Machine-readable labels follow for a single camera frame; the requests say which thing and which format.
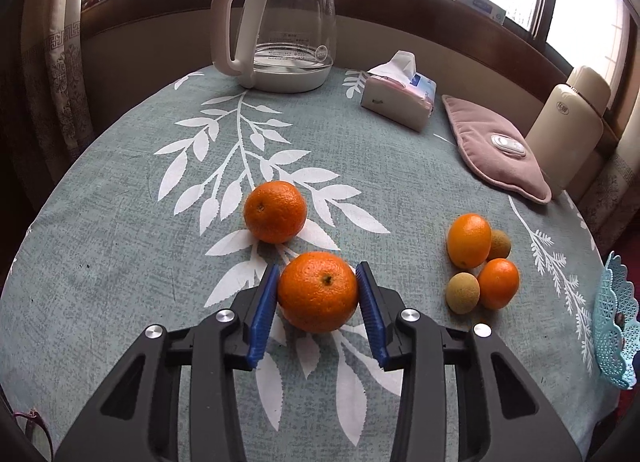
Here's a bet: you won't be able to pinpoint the cream thermos flask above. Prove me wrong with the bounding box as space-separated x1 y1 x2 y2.
525 66 611 199

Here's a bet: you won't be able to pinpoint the left patterned curtain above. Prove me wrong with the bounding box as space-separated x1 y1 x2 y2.
21 0 94 182

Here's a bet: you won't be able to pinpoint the patterned curtain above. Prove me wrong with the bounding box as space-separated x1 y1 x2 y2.
21 0 94 182
578 101 640 253

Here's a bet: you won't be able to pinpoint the smooth orange kumquat small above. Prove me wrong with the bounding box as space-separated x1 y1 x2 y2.
477 258 520 310

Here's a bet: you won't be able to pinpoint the eyeglasses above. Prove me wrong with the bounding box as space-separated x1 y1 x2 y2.
12 408 54 461

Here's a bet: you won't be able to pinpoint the smooth orange kumquat large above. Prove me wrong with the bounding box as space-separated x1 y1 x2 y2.
447 213 491 270

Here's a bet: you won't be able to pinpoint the rough mandarin with stem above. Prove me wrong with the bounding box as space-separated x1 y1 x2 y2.
278 251 358 334

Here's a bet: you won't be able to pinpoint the right patterned curtain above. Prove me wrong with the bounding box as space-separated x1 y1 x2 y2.
578 101 640 253

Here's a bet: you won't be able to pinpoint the tan longan fruit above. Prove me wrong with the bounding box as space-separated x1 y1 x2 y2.
445 272 480 315

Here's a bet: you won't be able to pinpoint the grey-green leaf tablecloth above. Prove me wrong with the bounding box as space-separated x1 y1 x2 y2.
1 68 618 449

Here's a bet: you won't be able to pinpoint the light blue plastic basket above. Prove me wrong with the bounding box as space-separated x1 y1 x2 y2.
592 252 639 390

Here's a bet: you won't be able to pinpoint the blue white box on sill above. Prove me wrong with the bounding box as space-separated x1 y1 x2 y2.
456 0 506 26

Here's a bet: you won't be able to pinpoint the glass kettle white handle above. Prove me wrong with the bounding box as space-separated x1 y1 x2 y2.
210 0 336 94

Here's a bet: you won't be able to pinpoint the tissue pack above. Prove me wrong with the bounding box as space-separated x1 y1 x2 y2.
360 50 437 133

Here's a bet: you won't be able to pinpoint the pink heating pad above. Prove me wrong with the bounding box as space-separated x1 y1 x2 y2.
442 95 552 204

